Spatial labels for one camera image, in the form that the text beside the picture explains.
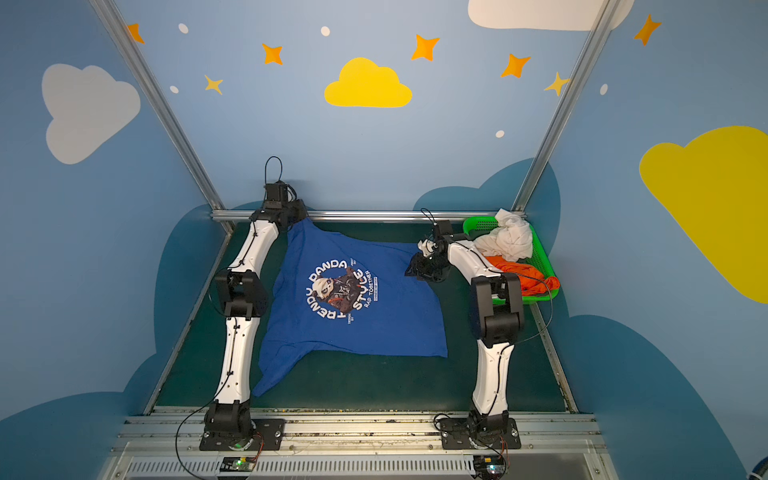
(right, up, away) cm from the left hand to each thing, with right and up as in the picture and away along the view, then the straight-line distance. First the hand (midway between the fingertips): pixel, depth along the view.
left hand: (306, 207), depth 108 cm
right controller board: (+55, -69, -36) cm, 95 cm away
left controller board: (-7, -68, -37) cm, 78 cm away
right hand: (+38, -23, -10) cm, 46 cm away
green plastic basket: (+63, -6, +7) cm, 64 cm away
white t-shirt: (+74, -12, -3) cm, 75 cm away
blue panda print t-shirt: (+11, -30, -6) cm, 33 cm away
